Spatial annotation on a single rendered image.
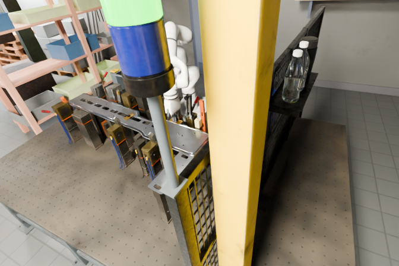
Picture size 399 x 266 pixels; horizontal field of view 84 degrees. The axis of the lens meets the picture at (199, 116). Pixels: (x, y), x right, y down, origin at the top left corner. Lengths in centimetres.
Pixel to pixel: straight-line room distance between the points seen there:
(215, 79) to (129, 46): 17
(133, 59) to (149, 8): 6
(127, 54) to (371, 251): 229
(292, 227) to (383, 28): 320
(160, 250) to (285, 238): 66
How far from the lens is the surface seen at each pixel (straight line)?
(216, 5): 36
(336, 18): 395
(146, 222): 147
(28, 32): 534
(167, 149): 40
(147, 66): 29
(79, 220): 166
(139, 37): 28
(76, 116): 193
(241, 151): 46
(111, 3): 28
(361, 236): 242
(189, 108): 150
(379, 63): 422
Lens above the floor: 193
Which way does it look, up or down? 35 degrees down
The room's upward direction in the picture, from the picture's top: 6 degrees counter-clockwise
